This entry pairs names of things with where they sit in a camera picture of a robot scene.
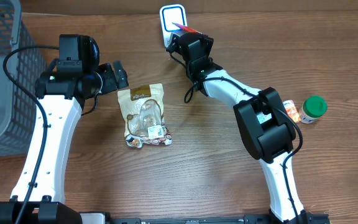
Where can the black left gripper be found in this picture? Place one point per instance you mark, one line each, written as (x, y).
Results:
(111, 78)

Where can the red stick snack packet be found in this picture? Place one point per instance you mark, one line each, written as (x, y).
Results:
(186, 28)

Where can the beige brown snack bag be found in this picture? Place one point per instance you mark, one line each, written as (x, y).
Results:
(143, 112)

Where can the orange small snack packet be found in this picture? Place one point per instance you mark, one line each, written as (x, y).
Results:
(291, 110)

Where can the green lid small jar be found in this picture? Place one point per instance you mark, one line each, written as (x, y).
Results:
(312, 109)

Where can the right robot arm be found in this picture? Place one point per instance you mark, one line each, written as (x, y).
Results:
(266, 130)

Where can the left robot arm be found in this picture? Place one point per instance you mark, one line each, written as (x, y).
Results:
(60, 94)

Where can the grey plastic mesh basket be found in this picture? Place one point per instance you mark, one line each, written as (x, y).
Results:
(17, 110)

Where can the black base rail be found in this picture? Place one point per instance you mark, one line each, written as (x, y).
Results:
(185, 221)

